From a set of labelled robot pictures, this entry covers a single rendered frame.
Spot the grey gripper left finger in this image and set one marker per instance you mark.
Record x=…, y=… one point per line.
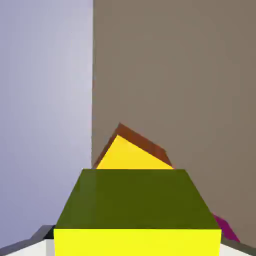
x=30, y=245

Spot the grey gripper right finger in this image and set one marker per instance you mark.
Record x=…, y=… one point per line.
x=236, y=249

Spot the small yellow cube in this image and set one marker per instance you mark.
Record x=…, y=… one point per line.
x=138, y=210

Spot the small magenta cube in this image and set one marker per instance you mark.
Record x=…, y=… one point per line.
x=227, y=230

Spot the small orange cube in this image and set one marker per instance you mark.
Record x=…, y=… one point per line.
x=130, y=155

